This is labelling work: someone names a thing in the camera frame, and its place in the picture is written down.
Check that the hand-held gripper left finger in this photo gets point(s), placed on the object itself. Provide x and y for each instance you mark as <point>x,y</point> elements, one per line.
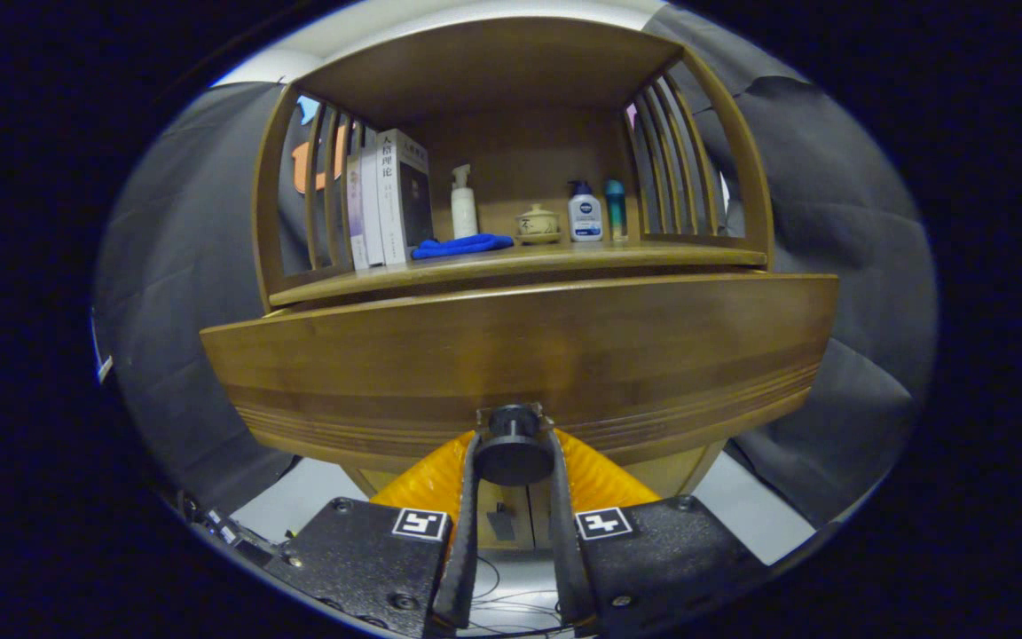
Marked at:
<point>462,532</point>

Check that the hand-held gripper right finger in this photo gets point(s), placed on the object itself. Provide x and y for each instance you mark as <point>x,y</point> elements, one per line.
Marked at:
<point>569,550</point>

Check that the wooden drawer with black knob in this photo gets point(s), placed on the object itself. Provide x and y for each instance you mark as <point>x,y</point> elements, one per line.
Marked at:
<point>520,337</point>

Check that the wooden cabinet door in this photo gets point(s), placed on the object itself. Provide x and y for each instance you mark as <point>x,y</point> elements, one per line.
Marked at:
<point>671,475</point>
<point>504,499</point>

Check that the wooden countertop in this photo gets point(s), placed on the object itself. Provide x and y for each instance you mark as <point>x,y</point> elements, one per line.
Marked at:
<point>564,259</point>

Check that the wooden cabinet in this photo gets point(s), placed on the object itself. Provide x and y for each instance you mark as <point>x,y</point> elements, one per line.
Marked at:
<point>520,151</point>

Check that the blue folded cloth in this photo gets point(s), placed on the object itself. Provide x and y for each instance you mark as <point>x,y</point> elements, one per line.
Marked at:
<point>462,246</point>

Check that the beige lidded tea cup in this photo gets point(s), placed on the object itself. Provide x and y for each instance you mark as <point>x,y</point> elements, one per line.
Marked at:
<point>538,224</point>

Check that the white pump bottle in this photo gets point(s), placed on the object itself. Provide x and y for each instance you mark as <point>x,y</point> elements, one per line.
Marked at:
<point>464,213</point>

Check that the white lotion bottle blue cap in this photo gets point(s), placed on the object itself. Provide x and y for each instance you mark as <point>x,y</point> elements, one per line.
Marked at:
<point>585,217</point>

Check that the thin white book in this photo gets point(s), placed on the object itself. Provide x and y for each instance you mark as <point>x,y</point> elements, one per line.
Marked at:
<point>372,209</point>

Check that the thin purple book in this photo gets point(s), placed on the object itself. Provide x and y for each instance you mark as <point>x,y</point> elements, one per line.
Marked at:
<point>356,213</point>

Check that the teal slim bottle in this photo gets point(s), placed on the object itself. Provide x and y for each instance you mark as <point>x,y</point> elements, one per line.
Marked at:
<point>616,213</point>

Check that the thick grey and white book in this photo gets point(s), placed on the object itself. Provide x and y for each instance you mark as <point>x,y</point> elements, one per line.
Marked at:
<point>409,195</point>

